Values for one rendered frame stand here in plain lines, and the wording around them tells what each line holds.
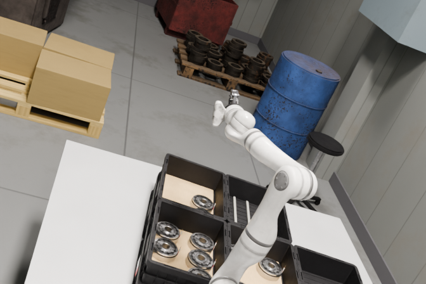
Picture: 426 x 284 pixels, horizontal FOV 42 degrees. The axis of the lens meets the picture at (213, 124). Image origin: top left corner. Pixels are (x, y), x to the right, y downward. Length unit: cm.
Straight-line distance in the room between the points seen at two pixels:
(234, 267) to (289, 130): 368
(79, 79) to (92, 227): 206
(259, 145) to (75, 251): 93
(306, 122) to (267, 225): 378
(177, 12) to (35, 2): 248
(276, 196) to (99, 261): 93
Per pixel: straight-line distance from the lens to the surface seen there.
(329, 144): 452
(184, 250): 223
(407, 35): 461
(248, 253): 161
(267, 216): 155
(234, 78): 652
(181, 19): 756
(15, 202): 357
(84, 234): 233
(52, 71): 425
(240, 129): 173
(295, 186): 149
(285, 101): 520
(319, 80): 514
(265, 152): 163
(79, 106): 435
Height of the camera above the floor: 213
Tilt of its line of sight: 23 degrees down
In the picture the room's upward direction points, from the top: 24 degrees clockwise
